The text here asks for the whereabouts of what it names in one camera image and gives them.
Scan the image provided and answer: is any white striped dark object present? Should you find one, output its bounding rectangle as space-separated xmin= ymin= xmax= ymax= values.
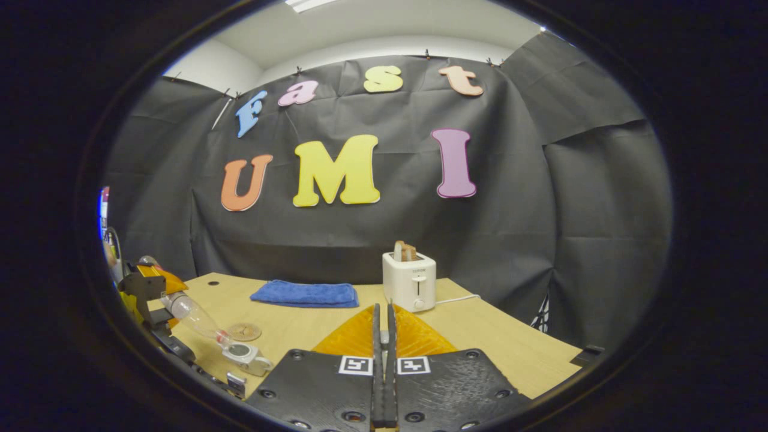
xmin=531 ymin=293 xmax=550 ymax=334

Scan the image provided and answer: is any ceiling light panel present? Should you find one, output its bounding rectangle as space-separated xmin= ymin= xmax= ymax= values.
xmin=285 ymin=0 xmax=337 ymax=13

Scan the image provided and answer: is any white ceramic teacup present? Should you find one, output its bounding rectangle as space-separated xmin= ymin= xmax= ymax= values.
xmin=222 ymin=342 xmax=274 ymax=377

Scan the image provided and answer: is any black backdrop cloth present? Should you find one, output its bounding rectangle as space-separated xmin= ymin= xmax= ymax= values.
xmin=102 ymin=31 xmax=673 ymax=349

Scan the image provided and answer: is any clear plastic water bottle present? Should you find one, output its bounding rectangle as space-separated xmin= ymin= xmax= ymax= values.
xmin=161 ymin=292 xmax=233 ymax=350

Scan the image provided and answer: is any blue folded towel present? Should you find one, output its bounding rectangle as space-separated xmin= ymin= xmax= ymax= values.
xmin=250 ymin=280 xmax=359 ymax=308

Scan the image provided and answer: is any computer monitor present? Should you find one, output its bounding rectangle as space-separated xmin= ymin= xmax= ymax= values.
xmin=98 ymin=186 xmax=111 ymax=241

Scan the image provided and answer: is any white toaster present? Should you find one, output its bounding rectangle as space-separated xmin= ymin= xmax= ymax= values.
xmin=382 ymin=252 xmax=437 ymax=313

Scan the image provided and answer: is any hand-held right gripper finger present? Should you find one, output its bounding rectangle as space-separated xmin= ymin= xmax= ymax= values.
xmin=245 ymin=303 xmax=383 ymax=430
xmin=386 ymin=303 xmax=532 ymax=430

